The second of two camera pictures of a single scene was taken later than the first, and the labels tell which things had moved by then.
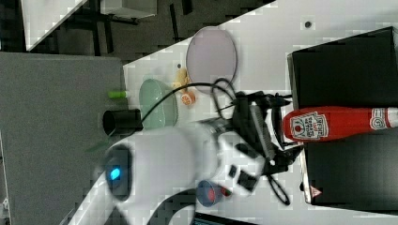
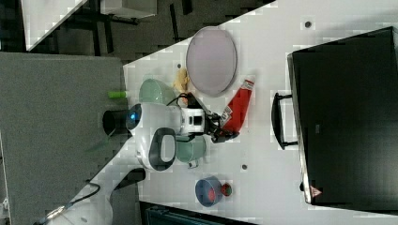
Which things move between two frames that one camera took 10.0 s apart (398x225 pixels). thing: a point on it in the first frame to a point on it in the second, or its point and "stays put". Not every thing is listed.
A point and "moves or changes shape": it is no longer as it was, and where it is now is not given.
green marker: [117, 94] stays put
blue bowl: [208, 193] stays put
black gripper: [260, 112] to [212, 127]
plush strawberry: [225, 192] stays put
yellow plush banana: [183, 80] stays put
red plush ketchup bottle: [307, 123] moves or changes shape
